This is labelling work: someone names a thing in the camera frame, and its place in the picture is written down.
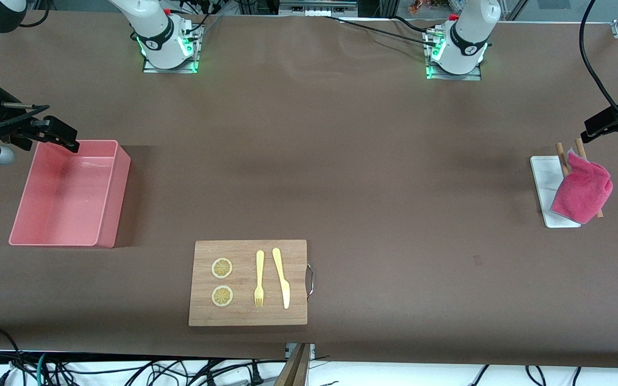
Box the grey metal box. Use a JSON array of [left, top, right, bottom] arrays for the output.
[[279, 0, 359, 18]]

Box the black cable on table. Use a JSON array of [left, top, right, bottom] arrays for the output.
[[322, 15, 449, 48]]

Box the yellow plastic fork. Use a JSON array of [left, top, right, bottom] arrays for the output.
[[254, 250, 266, 308]]

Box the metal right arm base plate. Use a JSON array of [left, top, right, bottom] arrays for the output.
[[142, 20, 203, 74]]

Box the yellow plastic knife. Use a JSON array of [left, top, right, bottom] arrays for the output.
[[272, 247, 291, 310]]

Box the pink fleece cloth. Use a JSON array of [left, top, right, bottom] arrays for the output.
[[550, 149, 614, 225]]

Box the pink plastic bin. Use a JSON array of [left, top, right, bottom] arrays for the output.
[[9, 139, 131, 249]]

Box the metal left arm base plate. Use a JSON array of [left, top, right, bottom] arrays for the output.
[[425, 27, 483, 81]]

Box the white rectangular rack base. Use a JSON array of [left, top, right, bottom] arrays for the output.
[[530, 155, 582, 229]]

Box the brown wooden rod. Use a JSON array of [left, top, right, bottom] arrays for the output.
[[556, 142, 571, 179], [574, 138, 605, 219]]

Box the wooden cutting board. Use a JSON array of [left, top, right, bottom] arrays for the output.
[[188, 240, 308, 326]]

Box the brown wooden post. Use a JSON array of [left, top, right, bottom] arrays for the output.
[[275, 343, 311, 386]]

